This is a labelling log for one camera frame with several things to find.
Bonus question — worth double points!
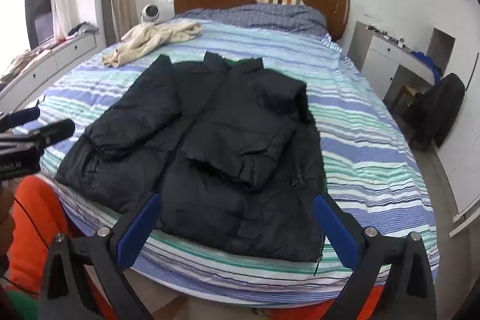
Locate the clothes pile on cabinet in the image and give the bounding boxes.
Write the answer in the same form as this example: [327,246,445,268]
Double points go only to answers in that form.
[0,22,99,81]

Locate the cream knitted garment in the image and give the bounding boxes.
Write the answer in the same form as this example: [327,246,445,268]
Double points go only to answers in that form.
[102,20,203,69]

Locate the black puffer jacket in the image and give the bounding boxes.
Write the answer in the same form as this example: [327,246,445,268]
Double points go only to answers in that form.
[55,51,326,264]

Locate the black garment on chair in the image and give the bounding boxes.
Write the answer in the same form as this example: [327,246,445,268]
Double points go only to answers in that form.
[403,73,466,152]

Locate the white security camera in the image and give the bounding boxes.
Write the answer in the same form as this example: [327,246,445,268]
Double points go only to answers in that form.
[140,4,161,22]

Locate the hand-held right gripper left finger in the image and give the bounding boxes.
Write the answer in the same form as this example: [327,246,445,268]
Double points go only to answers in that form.
[37,192,163,320]

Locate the small items on desk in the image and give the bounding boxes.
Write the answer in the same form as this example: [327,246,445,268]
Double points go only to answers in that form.
[365,24,407,45]

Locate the window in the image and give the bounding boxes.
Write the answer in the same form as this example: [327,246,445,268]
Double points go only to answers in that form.
[0,0,31,77]

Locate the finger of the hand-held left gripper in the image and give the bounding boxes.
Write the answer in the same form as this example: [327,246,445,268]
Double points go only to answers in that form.
[13,118,76,149]
[0,107,41,131]

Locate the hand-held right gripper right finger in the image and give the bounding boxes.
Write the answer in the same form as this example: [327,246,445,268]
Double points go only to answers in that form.
[311,193,437,320]

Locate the white drawer cabinet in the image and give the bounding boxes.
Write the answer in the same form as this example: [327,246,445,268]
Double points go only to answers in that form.
[0,29,99,103]

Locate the blue checked duvet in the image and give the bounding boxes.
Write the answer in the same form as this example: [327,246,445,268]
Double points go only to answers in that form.
[174,3,331,37]

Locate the wooden chair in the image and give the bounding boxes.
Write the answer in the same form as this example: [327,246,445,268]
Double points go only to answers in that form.
[392,84,421,114]

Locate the bed with striped sheet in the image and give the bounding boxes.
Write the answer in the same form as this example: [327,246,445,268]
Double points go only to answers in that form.
[37,3,439,306]

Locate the green cloth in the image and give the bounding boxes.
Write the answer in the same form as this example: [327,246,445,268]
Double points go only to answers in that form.
[0,289,39,320]

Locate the blue cloth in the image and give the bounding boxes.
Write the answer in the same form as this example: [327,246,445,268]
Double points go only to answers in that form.
[410,50,444,84]

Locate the white desk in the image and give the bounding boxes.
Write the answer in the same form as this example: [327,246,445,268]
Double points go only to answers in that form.
[349,20,456,111]

